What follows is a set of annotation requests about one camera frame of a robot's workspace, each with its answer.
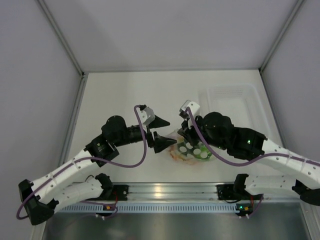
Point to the left aluminium frame post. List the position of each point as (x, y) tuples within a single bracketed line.
[(59, 34)]

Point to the aluminium frame post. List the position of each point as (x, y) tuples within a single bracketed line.
[(59, 34), (293, 13)]

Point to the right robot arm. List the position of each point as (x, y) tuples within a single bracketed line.
[(240, 147)]

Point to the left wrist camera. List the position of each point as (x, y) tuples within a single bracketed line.
[(146, 115)]

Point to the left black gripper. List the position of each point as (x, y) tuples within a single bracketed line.
[(160, 142)]

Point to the right aluminium frame post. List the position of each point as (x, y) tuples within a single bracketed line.
[(293, 13)]

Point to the aluminium mounting rail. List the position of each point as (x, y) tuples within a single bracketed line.
[(198, 191)]

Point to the white plastic basket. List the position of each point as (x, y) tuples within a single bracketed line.
[(240, 102)]

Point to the slotted cable duct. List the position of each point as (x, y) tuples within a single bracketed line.
[(139, 207)]

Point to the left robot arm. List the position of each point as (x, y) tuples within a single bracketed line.
[(43, 197)]

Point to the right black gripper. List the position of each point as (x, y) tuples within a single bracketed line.
[(188, 133)]

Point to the green fake watermelon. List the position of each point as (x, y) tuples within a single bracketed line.
[(199, 151)]

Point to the orange fake fruit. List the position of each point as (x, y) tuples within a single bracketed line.
[(181, 157)]

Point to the clear polka dot zip bag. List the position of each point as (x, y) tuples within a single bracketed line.
[(178, 138)]

